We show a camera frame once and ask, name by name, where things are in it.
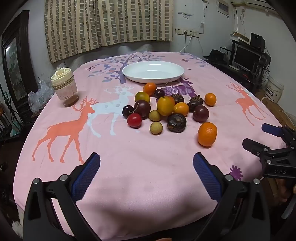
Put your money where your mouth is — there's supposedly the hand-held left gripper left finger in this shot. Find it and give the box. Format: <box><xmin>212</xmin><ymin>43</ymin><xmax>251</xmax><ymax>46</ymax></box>
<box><xmin>23</xmin><ymin>152</ymin><xmax>102</xmax><ymax>241</ymax></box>

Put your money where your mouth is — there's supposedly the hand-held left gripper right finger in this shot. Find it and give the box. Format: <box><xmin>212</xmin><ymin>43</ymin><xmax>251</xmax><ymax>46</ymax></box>
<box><xmin>193</xmin><ymin>152</ymin><xmax>271</xmax><ymax>241</ymax></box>

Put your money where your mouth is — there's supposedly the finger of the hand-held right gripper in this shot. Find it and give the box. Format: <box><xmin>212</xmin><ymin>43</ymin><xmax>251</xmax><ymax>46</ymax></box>
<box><xmin>242</xmin><ymin>138</ymin><xmax>271</xmax><ymax>161</ymax></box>
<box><xmin>262</xmin><ymin>123</ymin><xmax>296</xmax><ymax>145</ymax></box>

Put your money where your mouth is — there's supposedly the large dark wrinkled passion fruit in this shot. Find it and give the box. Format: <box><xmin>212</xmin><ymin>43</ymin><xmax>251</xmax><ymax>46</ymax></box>
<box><xmin>167</xmin><ymin>113</ymin><xmax>187</xmax><ymax>133</ymax></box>

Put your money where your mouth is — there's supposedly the smooth purple passion fruit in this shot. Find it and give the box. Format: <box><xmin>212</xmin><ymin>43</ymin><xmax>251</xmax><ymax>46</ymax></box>
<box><xmin>193</xmin><ymin>105</ymin><xmax>210</xmax><ymax>123</ymax></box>

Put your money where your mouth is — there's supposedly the small orange kumquat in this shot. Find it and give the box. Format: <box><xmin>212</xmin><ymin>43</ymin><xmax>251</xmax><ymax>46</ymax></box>
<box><xmin>143</xmin><ymin>83</ymin><xmax>157</xmax><ymax>96</ymax></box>
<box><xmin>204</xmin><ymin>93</ymin><xmax>217</xmax><ymax>106</ymax></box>
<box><xmin>173</xmin><ymin>103</ymin><xmax>189</xmax><ymax>116</ymax></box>

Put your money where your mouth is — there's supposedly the tan longan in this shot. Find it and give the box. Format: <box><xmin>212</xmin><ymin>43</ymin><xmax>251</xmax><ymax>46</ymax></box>
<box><xmin>149</xmin><ymin>122</ymin><xmax>163</xmax><ymax>135</ymax></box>
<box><xmin>149</xmin><ymin>110</ymin><xmax>162</xmax><ymax>122</ymax></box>

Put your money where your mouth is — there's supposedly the red cherry tomato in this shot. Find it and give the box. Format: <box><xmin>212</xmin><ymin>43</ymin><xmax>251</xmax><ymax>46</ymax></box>
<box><xmin>127</xmin><ymin>113</ymin><xmax>142</xmax><ymax>128</ymax></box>

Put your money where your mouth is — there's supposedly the large yellow orange citrus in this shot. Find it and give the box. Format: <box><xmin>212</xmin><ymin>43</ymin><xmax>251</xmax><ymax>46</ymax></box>
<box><xmin>157</xmin><ymin>96</ymin><xmax>175</xmax><ymax>117</ymax></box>

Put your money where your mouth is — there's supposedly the dark purple plum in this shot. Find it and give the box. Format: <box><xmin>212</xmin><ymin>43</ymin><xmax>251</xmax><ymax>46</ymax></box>
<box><xmin>133</xmin><ymin>100</ymin><xmax>151</xmax><ymax>118</ymax></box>

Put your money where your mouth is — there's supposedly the yellow green plum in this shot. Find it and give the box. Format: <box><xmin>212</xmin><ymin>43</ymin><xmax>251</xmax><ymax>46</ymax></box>
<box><xmin>135</xmin><ymin>91</ymin><xmax>151</xmax><ymax>103</ymax></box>

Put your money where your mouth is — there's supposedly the white oval plate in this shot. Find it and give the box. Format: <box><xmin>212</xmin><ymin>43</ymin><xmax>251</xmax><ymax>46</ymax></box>
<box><xmin>122</xmin><ymin>61</ymin><xmax>185</xmax><ymax>84</ymax></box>

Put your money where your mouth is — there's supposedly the person's right hand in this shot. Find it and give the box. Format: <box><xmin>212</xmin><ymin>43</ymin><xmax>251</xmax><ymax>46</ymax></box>
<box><xmin>276</xmin><ymin>178</ymin><xmax>296</xmax><ymax>207</ymax></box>

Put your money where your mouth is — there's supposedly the white plastic bucket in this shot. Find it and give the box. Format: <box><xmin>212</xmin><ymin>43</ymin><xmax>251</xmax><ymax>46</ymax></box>
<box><xmin>265</xmin><ymin>75</ymin><xmax>284</xmax><ymax>103</ymax></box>

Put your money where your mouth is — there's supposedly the pink deer print tablecloth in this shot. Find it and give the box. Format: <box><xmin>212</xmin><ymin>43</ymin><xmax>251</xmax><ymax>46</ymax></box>
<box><xmin>14</xmin><ymin>51</ymin><xmax>284</xmax><ymax>239</ymax></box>

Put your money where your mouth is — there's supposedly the black computer desk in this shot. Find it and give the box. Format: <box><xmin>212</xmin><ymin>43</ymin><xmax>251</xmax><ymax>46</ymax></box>
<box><xmin>217</xmin><ymin>39</ymin><xmax>271</xmax><ymax>93</ymax></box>

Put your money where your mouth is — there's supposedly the black computer monitor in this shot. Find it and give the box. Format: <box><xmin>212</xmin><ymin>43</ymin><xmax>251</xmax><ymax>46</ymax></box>
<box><xmin>232</xmin><ymin>44</ymin><xmax>263</xmax><ymax>71</ymax></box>

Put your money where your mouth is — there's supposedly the glass jar with cream lid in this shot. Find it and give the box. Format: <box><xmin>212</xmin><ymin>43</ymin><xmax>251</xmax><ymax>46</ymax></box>
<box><xmin>51</xmin><ymin>67</ymin><xmax>79</xmax><ymax>107</ymax></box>

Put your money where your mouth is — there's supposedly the small black speaker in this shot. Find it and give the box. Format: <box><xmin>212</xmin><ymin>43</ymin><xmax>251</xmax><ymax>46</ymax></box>
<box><xmin>250</xmin><ymin>32</ymin><xmax>265</xmax><ymax>48</ymax></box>

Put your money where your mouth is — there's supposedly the clear plastic bag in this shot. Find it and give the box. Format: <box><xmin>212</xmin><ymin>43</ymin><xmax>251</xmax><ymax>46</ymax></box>
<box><xmin>28</xmin><ymin>79</ymin><xmax>56</xmax><ymax>114</ymax></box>

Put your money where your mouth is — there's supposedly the black hat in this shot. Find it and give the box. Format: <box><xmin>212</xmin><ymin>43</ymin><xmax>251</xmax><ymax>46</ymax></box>
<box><xmin>203</xmin><ymin>49</ymin><xmax>228</xmax><ymax>63</ymax></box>

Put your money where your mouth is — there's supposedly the white air conditioner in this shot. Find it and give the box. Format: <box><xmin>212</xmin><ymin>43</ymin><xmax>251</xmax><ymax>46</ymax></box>
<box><xmin>231</xmin><ymin>0</ymin><xmax>278</xmax><ymax>11</ymax></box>

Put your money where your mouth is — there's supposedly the white electrical box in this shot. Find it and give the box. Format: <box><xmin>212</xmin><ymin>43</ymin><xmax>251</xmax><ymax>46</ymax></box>
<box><xmin>217</xmin><ymin>0</ymin><xmax>230</xmax><ymax>16</ymax></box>

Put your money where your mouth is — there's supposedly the beige checked curtain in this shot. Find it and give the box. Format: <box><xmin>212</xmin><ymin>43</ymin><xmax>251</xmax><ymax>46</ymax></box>
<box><xmin>44</xmin><ymin>0</ymin><xmax>174</xmax><ymax>63</ymax></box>

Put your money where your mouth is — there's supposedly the white wall power strip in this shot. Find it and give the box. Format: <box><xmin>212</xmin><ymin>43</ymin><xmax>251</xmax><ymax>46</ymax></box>
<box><xmin>175</xmin><ymin>28</ymin><xmax>200</xmax><ymax>38</ymax></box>

